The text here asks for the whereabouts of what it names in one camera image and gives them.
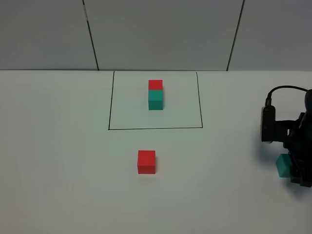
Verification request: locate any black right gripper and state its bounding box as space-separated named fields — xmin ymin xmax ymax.
xmin=284 ymin=112 xmax=312 ymax=187

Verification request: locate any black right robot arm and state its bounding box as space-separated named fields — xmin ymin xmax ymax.
xmin=284 ymin=90 xmax=312 ymax=187

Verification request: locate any green template block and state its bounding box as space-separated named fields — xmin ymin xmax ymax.
xmin=148 ymin=90 xmax=164 ymax=110

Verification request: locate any red template block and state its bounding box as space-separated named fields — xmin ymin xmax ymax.
xmin=148 ymin=79 xmax=163 ymax=90

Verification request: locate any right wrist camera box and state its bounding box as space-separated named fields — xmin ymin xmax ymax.
xmin=261 ymin=105 xmax=296 ymax=143

